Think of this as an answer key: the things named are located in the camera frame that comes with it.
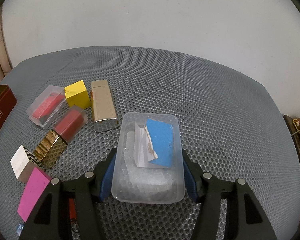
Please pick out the grey honeycomb table mat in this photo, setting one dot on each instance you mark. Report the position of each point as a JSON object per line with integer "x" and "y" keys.
{"x": 228, "y": 124}

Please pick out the clear box with blue paper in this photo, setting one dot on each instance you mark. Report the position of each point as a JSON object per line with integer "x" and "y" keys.
{"x": 148, "y": 166}

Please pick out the pink rectangular block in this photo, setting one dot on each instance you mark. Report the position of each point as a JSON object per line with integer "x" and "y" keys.
{"x": 35, "y": 186}

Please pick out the blue patterned keychain case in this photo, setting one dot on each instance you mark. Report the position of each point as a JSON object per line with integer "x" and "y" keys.
{"x": 19, "y": 228}

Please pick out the yellow striped cube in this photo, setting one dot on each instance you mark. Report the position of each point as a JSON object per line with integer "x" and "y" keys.
{"x": 76, "y": 94}

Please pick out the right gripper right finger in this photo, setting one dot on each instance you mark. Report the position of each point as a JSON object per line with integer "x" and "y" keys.
{"x": 245, "y": 216}

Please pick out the white striped cube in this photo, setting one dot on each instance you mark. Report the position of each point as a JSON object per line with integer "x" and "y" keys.
{"x": 23, "y": 163}

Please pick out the clear box with red card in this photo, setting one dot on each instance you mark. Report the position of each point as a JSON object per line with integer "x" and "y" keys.
{"x": 45, "y": 107}

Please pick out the red rounded case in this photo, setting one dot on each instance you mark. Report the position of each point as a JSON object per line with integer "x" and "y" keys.
{"x": 72, "y": 210}

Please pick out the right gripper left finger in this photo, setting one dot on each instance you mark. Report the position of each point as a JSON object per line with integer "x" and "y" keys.
{"x": 50, "y": 217}

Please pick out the gold lipstick with clear cap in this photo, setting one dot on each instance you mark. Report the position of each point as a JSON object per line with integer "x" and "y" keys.
{"x": 59, "y": 137}

